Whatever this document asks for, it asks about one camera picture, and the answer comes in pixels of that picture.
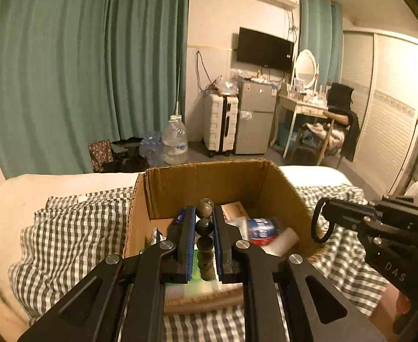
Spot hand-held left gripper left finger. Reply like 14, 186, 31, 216
17, 205, 197, 342

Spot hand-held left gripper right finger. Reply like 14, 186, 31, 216
212, 205, 391, 342

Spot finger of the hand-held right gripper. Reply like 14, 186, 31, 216
321, 199, 382, 218
325, 209, 373, 232

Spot dark bead bracelet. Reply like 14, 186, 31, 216
195, 198, 217, 282

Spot black hair tie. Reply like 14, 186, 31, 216
310, 198, 338, 245

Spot green white medicine box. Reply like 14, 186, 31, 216
166, 249, 243, 293

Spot white carton with red print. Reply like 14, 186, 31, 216
220, 201, 249, 221

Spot white bottle with blue label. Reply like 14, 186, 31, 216
246, 217, 284, 245

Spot grey comb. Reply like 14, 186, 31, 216
164, 285, 199, 309

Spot brown cardboard box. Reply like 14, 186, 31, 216
123, 159, 332, 316

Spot wooden chair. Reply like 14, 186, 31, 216
294, 110, 352, 166

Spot beige clothes on chair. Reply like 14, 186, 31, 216
302, 123, 345, 150

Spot white louvred wardrobe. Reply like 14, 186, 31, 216
339, 30, 418, 195

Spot black clothes pile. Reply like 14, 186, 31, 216
102, 136, 149, 172

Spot large clear water bottle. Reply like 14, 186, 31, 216
161, 114, 189, 165

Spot crushed clear plastic bottle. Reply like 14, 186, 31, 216
140, 131, 165, 168

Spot white dressing table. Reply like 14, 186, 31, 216
269, 93, 332, 159

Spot grey white checked cloth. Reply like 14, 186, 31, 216
8, 183, 389, 342

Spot white hard suitcase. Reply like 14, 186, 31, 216
204, 93, 239, 157

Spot patterned brown bag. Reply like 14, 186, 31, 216
88, 139, 114, 173

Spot grey mini fridge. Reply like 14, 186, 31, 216
235, 79, 278, 155

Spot white curtain wand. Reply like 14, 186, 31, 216
173, 52, 183, 116

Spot white oval mirror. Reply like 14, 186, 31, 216
291, 49, 320, 91

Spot narrow green curtain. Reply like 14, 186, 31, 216
299, 0, 343, 89

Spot white bed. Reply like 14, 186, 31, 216
0, 166, 359, 328

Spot wide green curtain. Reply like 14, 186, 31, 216
0, 0, 192, 180

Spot black wall television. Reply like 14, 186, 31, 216
237, 27, 295, 72

